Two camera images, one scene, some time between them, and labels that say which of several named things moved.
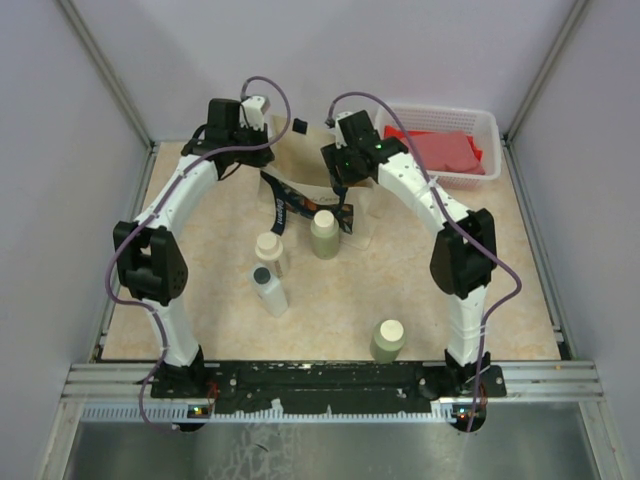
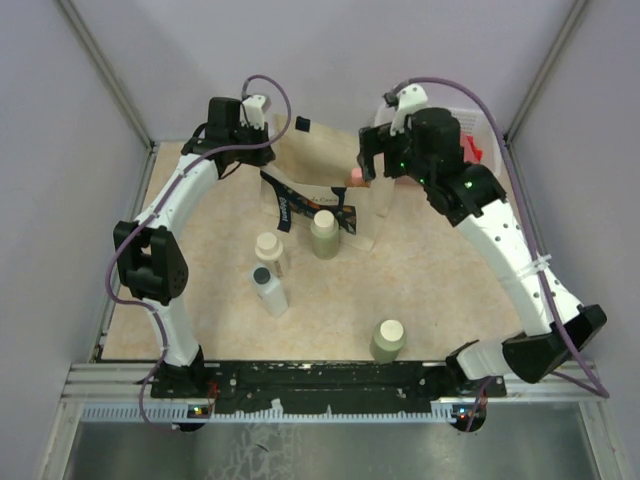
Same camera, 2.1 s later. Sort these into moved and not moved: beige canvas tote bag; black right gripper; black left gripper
Moved: black right gripper
Not moved: black left gripper; beige canvas tote bag
